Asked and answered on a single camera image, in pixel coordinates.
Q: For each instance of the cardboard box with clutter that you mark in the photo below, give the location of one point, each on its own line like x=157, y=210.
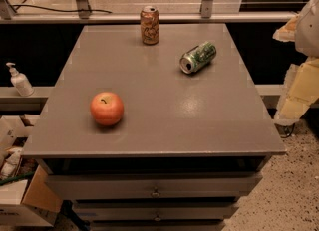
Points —
x=25, y=199

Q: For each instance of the white pump bottle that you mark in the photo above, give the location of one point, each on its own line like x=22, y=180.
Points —
x=20, y=81

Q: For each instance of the grey drawer cabinet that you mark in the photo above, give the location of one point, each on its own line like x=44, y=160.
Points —
x=186, y=149

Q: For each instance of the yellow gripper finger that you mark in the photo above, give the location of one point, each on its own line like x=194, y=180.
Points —
x=300, y=91
x=286, y=33

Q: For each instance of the orange soda can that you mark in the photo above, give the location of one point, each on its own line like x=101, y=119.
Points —
x=150, y=25

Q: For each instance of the red apple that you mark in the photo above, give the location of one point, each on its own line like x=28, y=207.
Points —
x=106, y=108

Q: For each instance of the green soda can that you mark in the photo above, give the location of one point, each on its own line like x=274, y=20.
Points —
x=197, y=58

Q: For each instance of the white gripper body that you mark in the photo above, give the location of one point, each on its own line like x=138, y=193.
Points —
x=308, y=31

